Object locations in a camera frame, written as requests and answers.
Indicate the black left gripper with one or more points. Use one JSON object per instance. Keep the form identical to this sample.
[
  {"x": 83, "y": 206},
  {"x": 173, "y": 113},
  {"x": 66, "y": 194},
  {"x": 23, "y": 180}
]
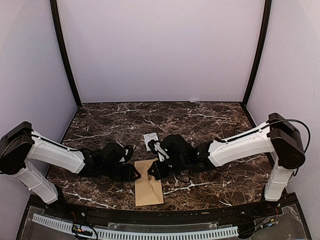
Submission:
[{"x": 129, "y": 175}]

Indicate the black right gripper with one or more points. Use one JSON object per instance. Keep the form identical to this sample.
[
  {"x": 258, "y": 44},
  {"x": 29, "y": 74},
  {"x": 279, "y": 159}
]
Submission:
[{"x": 159, "y": 174}]

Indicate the brown kraft envelope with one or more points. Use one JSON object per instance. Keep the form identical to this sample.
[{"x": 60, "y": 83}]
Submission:
[{"x": 147, "y": 192}]

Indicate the white sticker sheet wax seal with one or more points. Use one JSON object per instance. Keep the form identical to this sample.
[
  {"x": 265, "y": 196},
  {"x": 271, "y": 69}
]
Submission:
[{"x": 148, "y": 137}]

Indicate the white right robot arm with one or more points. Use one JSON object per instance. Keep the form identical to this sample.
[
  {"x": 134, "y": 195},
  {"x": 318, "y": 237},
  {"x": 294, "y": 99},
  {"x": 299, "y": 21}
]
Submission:
[{"x": 277, "y": 136}]

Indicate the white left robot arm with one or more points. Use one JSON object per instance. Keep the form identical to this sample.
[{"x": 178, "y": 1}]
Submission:
[{"x": 22, "y": 144}]

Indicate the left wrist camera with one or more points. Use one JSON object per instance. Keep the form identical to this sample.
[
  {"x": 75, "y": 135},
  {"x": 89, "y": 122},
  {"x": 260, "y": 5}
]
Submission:
[{"x": 129, "y": 150}]

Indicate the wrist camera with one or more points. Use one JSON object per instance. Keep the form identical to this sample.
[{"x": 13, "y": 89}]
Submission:
[
  {"x": 157, "y": 150},
  {"x": 129, "y": 150}
]

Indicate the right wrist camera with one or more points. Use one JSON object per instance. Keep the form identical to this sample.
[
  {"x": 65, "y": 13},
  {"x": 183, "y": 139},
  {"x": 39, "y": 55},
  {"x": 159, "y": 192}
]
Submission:
[{"x": 157, "y": 150}]

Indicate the black front rail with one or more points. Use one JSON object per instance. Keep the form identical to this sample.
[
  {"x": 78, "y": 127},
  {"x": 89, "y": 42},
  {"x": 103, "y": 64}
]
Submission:
[{"x": 238, "y": 214}]

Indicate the white slotted cable duct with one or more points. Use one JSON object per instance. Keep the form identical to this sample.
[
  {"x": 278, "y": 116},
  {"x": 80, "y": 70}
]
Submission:
[{"x": 118, "y": 231}]

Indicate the black frame post left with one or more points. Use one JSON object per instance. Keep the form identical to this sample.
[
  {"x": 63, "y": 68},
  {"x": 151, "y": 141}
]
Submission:
[{"x": 63, "y": 52}]

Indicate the black frame post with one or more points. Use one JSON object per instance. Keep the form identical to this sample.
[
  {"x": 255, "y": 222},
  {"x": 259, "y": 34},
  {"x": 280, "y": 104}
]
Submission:
[
  {"x": 63, "y": 52},
  {"x": 258, "y": 52}
]

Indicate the black frame post right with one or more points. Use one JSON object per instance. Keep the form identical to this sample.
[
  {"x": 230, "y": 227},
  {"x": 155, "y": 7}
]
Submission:
[{"x": 258, "y": 52}]

